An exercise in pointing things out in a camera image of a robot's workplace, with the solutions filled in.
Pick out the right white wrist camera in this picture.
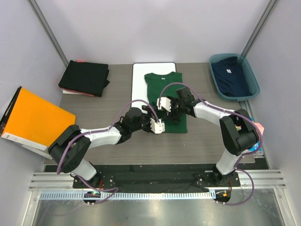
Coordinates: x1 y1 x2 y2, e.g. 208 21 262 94
157 97 171 112

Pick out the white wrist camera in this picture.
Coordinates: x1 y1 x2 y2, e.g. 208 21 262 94
157 97 171 112
150 118 165 134

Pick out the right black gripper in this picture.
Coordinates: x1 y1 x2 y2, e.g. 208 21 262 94
164 96 185 123

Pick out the aluminium frame rail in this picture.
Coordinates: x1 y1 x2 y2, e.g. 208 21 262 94
29 169 286 191

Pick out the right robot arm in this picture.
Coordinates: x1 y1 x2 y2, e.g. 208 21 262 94
157 87 260 186

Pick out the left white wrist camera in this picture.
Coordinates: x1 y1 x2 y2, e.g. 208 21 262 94
150 118 165 134

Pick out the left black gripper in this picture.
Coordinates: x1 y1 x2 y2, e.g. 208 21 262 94
130 106 156 132

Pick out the teal plastic basket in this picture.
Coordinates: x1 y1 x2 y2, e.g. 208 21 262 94
209 53 260 101

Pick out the blue children's book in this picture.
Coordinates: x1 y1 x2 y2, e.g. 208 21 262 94
249 142 263 154

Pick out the white folding board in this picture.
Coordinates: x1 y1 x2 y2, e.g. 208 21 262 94
131 62 176 102

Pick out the green t shirt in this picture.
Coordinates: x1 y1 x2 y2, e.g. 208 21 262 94
143 72 188 134

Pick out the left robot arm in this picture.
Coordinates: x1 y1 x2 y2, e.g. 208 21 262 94
48 105 164 188

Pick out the pink cube toy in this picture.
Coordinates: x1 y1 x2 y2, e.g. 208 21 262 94
254 122 264 135

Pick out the black folded t shirt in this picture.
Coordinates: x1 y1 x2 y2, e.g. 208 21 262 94
58 60 110 97

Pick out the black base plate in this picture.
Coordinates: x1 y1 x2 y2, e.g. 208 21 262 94
44 163 269 194

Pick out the orange binder folder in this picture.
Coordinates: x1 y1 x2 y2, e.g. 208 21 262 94
0 87 76 160

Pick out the navy blue t shirt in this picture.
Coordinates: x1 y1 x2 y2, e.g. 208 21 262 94
211 56 252 97

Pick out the white folded t shirt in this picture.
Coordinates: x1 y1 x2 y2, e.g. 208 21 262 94
62 89 94 97

